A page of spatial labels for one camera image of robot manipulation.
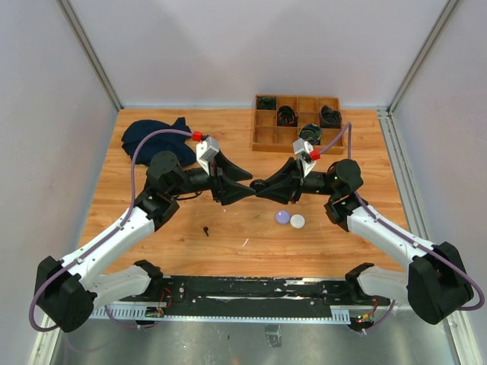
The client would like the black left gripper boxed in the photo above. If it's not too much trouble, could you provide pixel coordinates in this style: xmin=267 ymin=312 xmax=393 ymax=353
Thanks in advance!
xmin=169 ymin=151 xmax=256 ymax=205

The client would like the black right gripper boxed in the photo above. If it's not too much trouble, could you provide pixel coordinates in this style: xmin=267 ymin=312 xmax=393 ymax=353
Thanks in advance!
xmin=256 ymin=157 xmax=339 ymax=204

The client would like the black round charging case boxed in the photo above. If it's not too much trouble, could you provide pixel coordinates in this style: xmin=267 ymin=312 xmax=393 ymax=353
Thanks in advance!
xmin=250 ymin=179 xmax=267 ymax=193

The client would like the purple round charging case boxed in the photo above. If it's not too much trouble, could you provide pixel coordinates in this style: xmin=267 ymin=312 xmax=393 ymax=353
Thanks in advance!
xmin=275 ymin=210 xmax=291 ymax=225

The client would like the white round charging case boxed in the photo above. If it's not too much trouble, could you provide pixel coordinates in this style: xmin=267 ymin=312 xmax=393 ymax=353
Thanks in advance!
xmin=289 ymin=214 xmax=306 ymax=229

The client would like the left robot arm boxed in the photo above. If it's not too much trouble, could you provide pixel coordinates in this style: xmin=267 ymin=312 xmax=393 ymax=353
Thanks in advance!
xmin=28 ymin=151 xmax=255 ymax=332

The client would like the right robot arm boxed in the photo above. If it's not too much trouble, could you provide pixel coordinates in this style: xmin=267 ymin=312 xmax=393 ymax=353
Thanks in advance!
xmin=251 ymin=158 xmax=485 ymax=324

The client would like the wooden divided tray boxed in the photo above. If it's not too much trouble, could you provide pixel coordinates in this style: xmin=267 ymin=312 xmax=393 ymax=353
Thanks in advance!
xmin=252 ymin=94 xmax=345 ymax=154

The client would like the rolled blue yellow tie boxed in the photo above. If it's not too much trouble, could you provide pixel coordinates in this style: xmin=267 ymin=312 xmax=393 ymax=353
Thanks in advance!
xmin=298 ymin=123 xmax=322 ymax=145

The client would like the rolled dark tie right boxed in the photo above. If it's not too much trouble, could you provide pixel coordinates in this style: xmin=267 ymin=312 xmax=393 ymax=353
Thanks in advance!
xmin=319 ymin=105 xmax=342 ymax=129

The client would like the rolled dark tie back-left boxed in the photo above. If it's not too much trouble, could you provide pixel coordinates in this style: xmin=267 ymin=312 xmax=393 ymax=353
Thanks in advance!
xmin=256 ymin=96 xmax=277 ymax=110

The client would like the dark blue cloth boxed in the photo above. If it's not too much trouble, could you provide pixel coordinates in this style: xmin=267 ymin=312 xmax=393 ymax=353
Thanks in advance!
xmin=121 ymin=117 xmax=196 ymax=167

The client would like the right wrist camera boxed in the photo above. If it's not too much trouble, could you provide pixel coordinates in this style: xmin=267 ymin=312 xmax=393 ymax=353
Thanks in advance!
xmin=292 ymin=138 xmax=320 ymax=178

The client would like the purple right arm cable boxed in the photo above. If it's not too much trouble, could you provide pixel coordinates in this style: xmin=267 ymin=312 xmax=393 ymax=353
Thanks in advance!
xmin=317 ymin=121 xmax=485 ymax=328

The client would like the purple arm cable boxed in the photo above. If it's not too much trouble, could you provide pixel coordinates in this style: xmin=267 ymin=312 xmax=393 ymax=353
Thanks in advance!
xmin=317 ymin=121 xmax=485 ymax=328
xmin=28 ymin=128 xmax=195 ymax=332

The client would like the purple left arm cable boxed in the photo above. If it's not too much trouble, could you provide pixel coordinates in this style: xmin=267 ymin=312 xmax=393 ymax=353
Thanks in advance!
xmin=28 ymin=128 xmax=195 ymax=332

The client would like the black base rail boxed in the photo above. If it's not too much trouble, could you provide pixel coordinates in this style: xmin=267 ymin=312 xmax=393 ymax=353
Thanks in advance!
xmin=121 ymin=276 xmax=390 ymax=321

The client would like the aluminium frame rail right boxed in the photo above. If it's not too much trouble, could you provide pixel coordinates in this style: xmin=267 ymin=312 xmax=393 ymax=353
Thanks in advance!
xmin=377 ymin=0 xmax=462 ymax=239

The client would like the aluminium frame rail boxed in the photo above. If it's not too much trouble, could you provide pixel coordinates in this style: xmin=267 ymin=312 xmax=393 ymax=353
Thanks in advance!
xmin=56 ymin=0 xmax=123 ymax=112
xmin=377 ymin=0 xmax=462 ymax=239

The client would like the aluminium frame rail left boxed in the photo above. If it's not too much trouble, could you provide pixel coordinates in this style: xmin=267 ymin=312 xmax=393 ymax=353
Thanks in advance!
xmin=56 ymin=0 xmax=123 ymax=112

